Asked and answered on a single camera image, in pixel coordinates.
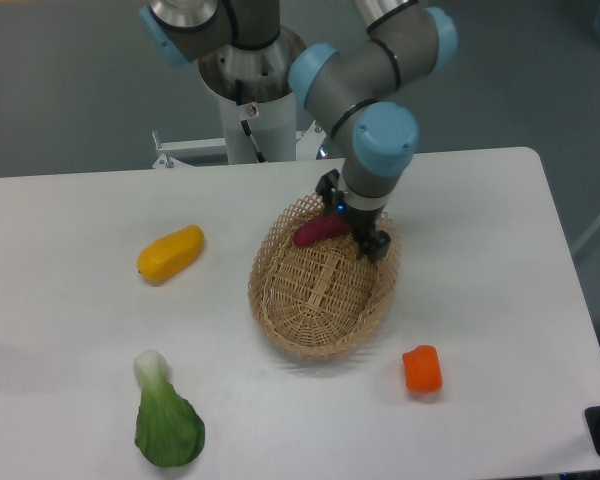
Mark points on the woven wicker basket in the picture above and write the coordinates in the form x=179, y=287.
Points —
x=322, y=300

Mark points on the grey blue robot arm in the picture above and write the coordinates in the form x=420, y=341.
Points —
x=348, y=95

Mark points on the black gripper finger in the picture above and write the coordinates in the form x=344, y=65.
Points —
x=373, y=245
x=332, y=195

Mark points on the purple sweet potato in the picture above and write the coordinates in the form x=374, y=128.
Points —
x=320, y=228

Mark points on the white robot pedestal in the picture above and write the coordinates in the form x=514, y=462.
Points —
x=256, y=104

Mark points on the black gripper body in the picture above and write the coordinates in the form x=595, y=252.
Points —
x=361, y=214

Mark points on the yellow mango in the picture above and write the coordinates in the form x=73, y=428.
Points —
x=171, y=254

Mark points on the green bok choy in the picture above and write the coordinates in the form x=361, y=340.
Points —
x=169, y=432

